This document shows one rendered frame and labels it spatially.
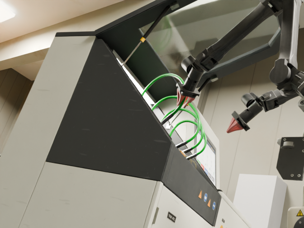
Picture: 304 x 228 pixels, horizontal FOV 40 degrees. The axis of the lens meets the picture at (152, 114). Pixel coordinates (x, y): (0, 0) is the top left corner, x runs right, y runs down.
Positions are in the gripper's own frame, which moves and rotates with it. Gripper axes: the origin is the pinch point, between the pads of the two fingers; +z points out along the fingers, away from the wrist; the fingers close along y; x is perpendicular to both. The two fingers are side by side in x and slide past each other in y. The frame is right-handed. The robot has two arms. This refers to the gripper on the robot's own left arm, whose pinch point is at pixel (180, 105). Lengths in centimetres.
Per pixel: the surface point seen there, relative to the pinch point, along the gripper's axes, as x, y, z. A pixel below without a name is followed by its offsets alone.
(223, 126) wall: -179, -155, 102
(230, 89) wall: -213, -164, 73
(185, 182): 34.4, 0.4, 17.6
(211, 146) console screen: -54, -65, 53
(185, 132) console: -30, -27, 32
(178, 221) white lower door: 45, 2, 30
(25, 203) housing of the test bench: 23, 59, 51
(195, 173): 27.5, -6.6, 17.6
